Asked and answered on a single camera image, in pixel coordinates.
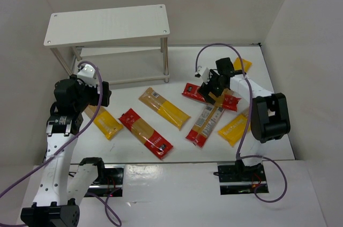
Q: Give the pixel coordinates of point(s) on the yellow spaghetti bag centre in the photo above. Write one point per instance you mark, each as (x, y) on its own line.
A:
(164, 108)

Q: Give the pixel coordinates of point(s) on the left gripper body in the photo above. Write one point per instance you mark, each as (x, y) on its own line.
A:
(104, 93)

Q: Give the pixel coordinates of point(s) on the yellow spaghetti bag upper right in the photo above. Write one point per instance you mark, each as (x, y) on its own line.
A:
(237, 65)

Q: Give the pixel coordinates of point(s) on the red spaghetti bag lower centre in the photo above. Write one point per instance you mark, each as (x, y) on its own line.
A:
(146, 134)

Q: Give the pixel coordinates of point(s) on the yellow spaghetti bag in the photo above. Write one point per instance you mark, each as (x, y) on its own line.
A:
(164, 108)
(107, 124)
(233, 131)
(237, 65)

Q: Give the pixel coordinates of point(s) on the yellow spaghetti bag left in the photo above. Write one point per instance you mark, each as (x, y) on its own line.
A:
(107, 124)

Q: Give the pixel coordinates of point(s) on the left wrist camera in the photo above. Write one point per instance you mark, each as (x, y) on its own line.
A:
(88, 75)

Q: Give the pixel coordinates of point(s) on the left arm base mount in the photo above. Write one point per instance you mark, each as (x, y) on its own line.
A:
(112, 183)

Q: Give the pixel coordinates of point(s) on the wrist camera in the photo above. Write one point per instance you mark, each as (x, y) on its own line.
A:
(203, 73)
(88, 75)

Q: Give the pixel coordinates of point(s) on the red spaghetti bag top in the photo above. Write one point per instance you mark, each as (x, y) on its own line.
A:
(226, 100)

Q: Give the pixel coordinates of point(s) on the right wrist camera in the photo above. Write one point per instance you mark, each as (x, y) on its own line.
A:
(203, 73)

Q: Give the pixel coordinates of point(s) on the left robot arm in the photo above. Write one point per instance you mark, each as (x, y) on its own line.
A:
(58, 197)

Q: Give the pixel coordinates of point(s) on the red spaghetti bag label side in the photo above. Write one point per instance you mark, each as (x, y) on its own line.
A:
(204, 125)

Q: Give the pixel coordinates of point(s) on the red spaghetti bag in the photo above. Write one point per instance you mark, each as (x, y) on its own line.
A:
(226, 100)
(146, 134)

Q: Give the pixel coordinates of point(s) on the white two-tier shelf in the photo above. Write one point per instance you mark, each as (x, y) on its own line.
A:
(127, 44)

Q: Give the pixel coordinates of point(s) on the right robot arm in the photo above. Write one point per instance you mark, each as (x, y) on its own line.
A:
(268, 116)

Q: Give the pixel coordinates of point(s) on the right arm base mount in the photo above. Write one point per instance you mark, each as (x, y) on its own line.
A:
(234, 182)

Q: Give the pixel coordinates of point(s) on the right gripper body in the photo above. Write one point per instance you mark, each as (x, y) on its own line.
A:
(208, 88)

